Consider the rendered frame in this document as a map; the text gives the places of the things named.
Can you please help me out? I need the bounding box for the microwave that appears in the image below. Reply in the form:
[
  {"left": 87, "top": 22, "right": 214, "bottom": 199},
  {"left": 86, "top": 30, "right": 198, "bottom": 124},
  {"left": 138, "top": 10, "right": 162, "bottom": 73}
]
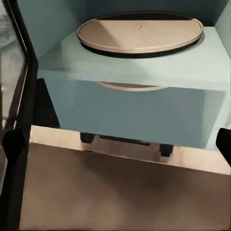
[{"left": 0, "top": 0, "right": 231, "bottom": 231}]

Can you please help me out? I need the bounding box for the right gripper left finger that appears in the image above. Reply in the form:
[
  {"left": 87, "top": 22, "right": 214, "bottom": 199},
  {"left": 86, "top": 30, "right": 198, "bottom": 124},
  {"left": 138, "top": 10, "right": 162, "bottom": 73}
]
[{"left": 0, "top": 128, "right": 25, "bottom": 186}]

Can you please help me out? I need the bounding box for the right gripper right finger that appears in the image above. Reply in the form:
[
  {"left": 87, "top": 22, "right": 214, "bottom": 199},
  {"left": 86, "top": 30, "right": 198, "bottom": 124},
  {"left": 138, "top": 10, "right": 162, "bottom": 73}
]
[{"left": 216, "top": 128, "right": 231, "bottom": 166}]

